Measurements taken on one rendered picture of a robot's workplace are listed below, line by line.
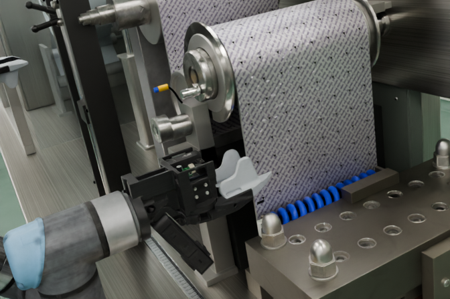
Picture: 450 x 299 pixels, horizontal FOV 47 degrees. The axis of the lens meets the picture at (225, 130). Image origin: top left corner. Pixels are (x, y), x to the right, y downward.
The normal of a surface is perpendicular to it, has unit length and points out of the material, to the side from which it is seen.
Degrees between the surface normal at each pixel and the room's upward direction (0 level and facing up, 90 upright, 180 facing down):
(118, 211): 44
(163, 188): 90
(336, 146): 90
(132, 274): 0
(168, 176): 90
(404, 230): 0
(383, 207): 0
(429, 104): 90
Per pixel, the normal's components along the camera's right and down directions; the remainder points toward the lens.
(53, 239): 0.27, -0.39
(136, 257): -0.16, -0.92
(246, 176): 0.49, 0.23
